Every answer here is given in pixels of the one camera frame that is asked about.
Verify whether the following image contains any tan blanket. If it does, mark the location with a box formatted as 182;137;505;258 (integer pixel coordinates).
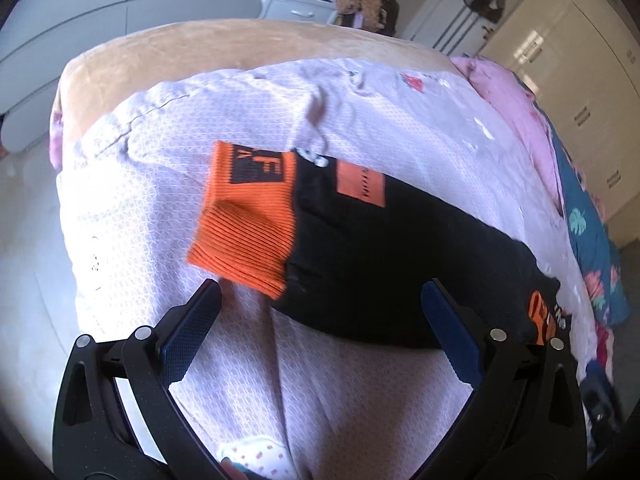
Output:
52;20;451;146

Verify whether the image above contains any pink quilt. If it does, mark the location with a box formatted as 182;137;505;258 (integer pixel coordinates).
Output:
450;56;566;211

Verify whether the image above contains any white door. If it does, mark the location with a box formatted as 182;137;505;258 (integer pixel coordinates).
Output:
405;0;536;56

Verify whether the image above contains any cream wardrobe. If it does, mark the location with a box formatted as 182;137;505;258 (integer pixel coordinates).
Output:
480;0;640;241

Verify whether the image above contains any teal floral quilt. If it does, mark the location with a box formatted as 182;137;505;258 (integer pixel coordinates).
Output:
542;110;631;326

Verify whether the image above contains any white curved cabinet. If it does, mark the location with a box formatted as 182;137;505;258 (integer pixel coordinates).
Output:
0;0;281;151

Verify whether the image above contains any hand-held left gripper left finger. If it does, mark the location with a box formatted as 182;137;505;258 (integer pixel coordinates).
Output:
52;279;236;480

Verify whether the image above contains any orange and black sock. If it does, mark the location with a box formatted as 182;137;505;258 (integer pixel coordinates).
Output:
186;140;573;351

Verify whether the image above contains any black bag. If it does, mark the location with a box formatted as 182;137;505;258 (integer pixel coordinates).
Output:
367;0;401;36

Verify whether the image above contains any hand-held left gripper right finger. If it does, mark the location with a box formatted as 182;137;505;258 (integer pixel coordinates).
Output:
415;278;588;480

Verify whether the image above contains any lilac strawberry print sheet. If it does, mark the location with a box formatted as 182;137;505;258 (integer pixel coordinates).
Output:
55;57;591;480

